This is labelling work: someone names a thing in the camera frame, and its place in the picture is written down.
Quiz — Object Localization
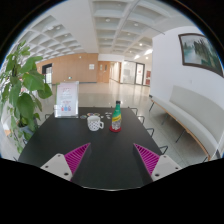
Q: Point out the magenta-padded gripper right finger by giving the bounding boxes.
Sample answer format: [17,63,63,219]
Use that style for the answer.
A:
[132,143,183,183]

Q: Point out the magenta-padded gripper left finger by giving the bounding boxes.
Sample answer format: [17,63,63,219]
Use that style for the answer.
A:
[40,142,93,182]

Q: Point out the green drink bottle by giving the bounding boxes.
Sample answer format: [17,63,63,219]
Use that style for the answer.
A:
[110,100,123,132]

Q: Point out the white dotted mug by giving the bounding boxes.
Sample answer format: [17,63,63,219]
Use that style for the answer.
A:
[86,115,105,132]

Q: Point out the long white bench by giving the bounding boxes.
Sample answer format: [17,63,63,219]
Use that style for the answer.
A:
[148,84,224,162]

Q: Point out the flat round red coaster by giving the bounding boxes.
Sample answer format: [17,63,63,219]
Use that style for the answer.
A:
[109,125,122,133]

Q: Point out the clear acrylic sign stand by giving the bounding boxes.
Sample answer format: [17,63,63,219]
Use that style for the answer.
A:
[54,80,80,119]

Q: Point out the green leafy potted plant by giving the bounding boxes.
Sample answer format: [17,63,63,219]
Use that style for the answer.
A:
[0,40,54,155]

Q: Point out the glass double door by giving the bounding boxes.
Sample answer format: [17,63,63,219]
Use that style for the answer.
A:
[120,60,146,85]

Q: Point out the wooden door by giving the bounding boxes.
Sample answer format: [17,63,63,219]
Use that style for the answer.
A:
[97,61,111,83]

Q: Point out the ceiling lights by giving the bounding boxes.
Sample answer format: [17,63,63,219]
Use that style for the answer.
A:
[46,18,154,60]

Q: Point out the framed landscape painting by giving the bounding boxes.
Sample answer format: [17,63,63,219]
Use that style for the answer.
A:
[178,32,224,78]

